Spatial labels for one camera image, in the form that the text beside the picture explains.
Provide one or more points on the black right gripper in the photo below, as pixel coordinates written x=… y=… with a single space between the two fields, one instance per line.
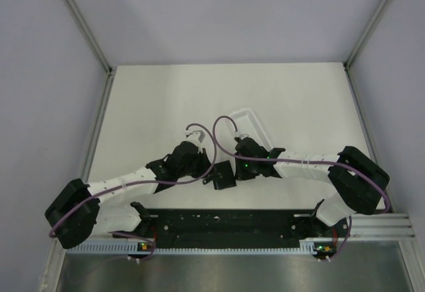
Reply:
x=240 y=174

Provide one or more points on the aluminium frame rail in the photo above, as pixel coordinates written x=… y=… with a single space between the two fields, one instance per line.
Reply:
x=382 y=227

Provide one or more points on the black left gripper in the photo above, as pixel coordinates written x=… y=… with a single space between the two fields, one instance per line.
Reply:
x=205 y=162

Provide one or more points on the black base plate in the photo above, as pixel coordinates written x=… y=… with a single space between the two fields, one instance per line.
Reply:
x=235 y=228

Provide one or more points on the white plastic basket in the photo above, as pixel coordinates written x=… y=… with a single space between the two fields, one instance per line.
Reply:
x=249 y=126

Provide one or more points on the black leather card holder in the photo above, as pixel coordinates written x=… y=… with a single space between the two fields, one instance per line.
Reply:
x=221 y=176

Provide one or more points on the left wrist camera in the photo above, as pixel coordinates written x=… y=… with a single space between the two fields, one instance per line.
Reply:
x=195 y=137

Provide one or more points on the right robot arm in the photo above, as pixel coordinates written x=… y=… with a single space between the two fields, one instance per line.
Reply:
x=359 y=182

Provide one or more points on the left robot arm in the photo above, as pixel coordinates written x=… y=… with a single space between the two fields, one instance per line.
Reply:
x=83 y=210

